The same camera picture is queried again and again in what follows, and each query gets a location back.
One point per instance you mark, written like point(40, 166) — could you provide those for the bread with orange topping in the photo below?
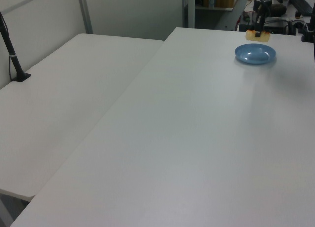
point(251, 36)

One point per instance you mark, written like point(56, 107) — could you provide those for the black electronics box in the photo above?
point(279, 27)

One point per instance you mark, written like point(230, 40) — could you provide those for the dark rounded bag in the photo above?
point(278, 9)

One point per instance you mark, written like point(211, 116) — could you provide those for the blue round plate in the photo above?
point(254, 54)

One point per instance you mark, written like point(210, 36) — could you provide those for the black keyboard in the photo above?
point(300, 5)

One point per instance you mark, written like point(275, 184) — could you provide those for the black camera pole with clamp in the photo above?
point(310, 25)

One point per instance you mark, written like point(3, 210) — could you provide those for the white door frame post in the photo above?
point(189, 9)

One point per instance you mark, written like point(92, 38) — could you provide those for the grey metal partition post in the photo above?
point(85, 12)

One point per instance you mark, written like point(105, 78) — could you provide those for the black camera pole with base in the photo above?
point(11, 52)

